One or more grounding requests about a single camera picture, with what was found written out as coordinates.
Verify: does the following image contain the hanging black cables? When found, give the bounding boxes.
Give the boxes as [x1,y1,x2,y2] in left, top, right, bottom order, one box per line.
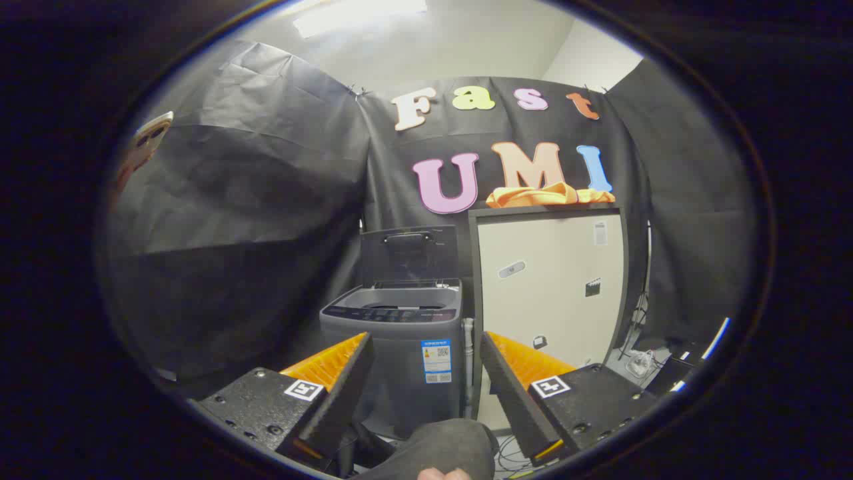
[616,223,654,361]

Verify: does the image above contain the grey drain hose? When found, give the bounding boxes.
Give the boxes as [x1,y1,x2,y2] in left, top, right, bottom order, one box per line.
[463,318,475,419]

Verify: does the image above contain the orange garment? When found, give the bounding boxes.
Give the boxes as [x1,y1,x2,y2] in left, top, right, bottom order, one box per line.
[485,181,616,209]

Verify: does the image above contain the person's dark trouser leg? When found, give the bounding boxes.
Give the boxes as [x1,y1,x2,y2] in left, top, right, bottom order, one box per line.
[353,419,499,480]

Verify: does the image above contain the floor cables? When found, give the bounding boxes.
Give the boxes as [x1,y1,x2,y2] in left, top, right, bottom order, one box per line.
[496,433,535,477]

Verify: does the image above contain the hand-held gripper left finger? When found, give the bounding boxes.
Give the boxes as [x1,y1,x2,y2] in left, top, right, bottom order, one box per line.
[197,331,375,471]

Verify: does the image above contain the dark grey washing machine lid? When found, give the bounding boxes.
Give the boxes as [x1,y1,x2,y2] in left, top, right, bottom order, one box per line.
[361,225,459,289]

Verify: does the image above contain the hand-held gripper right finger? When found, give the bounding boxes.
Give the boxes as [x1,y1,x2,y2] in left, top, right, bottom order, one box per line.
[480,331,660,464]

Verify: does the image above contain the grey washing machine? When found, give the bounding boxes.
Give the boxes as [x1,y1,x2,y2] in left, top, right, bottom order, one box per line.
[320,225,465,437]

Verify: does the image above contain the beige cabinet with dark frame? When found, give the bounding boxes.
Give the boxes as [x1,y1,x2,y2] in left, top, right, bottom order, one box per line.
[468,203,630,431]

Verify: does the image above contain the black backdrop cloth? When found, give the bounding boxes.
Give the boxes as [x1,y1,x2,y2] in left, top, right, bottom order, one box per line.
[100,39,757,401]

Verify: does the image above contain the ceiling light panel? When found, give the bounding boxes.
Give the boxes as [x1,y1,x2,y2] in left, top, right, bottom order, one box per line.
[293,0,428,39]

